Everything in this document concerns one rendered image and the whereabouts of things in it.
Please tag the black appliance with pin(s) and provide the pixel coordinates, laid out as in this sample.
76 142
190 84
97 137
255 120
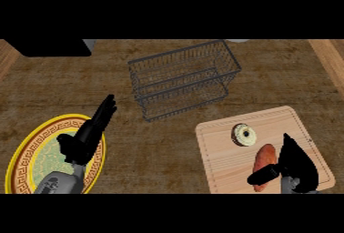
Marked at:
52 47

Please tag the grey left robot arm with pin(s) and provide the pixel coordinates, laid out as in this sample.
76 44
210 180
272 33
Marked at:
63 180

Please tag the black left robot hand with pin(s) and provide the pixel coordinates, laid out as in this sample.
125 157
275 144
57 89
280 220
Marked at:
92 130

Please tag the pale wooden cutting board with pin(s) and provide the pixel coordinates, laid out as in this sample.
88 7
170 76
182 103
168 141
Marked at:
224 157

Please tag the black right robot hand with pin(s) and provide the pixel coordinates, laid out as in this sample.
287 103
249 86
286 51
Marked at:
297 167

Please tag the pale grey object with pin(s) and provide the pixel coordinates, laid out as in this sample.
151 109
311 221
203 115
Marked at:
238 40

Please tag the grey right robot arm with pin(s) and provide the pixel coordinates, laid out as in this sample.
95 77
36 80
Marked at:
293 185

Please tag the yellow rimmed patterned plate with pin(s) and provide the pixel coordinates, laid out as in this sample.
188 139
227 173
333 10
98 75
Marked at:
33 157

